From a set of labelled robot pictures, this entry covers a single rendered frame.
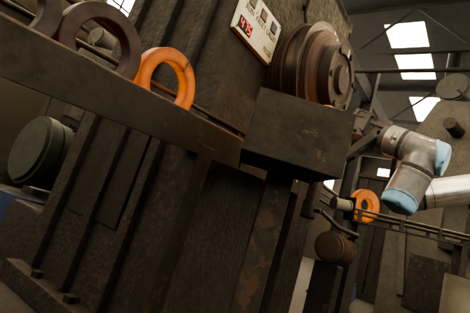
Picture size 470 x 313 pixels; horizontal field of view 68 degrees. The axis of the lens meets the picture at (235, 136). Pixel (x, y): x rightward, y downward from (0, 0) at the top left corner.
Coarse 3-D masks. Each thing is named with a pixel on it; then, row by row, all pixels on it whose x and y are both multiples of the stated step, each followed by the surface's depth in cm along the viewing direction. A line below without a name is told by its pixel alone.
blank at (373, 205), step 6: (354, 192) 166; (360, 192) 163; (366, 192) 165; (372, 192) 166; (360, 198) 163; (366, 198) 165; (372, 198) 165; (360, 204) 163; (372, 204) 165; (378, 204) 166; (372, 210) 164; (378, 210) 166
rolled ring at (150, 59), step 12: (156, 48) 80; (168, 48) 82; (144, 60) 77; (156, 60) 80; (168, 60) 83; (180, 60) 86; (144, 72) 77; (180, 72) 88; (192, 72) 90; (144, 84) 78; (180, 84) 90; (192, 84) 90; (180, 96) 89; (192, 96) 91
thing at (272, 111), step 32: (288, 96) 72; (256, 128) 70; (288, 128) 70; (320, 128) 70; (352, 128) 70; (256, 160) 82; (288, 160) 68; (320, 160) 68; (288, 192) 79; (256, 224) 77; (256, 256) 76; (256, 288) 74
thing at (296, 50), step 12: (312, 24) 136; (324, 24) 143; (300, 36) 134; (312, 36) 135; (336, 36) 154; (288, 48) 134; (300, 48) 129; (288, 60) 132; (300, 60) 130; (288, 72) 132; (300, 72) 131; (288, 84) 132; (300, 84) 132; (300, 96) 133
